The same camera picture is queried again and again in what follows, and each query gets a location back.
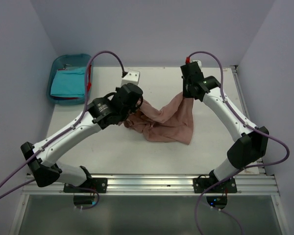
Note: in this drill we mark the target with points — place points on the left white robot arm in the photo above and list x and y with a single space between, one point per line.
43 157

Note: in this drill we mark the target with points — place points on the teal plastic bin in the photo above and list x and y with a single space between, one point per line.
66 85

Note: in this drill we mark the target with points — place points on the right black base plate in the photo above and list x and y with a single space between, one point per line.
209 184

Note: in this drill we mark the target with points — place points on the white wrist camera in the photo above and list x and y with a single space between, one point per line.
190 60
131 76

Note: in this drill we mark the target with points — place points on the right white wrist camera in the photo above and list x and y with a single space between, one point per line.
190 60

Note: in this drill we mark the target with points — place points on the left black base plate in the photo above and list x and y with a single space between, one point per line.
89 186

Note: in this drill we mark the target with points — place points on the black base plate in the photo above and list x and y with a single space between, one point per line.
209 184
89 186

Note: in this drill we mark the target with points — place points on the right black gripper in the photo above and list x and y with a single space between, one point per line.
184 81

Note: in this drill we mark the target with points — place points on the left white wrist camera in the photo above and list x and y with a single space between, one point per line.
131 76

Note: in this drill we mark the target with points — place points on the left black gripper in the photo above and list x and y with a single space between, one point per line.
133 108

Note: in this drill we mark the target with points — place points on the pink t shirt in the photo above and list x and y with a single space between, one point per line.
172 123

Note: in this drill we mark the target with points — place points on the aluminium rail frame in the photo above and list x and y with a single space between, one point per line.
182 184

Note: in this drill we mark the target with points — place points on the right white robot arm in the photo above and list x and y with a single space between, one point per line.
248 145

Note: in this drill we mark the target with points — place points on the turquoise folded t shirt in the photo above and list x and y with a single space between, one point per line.
67 83

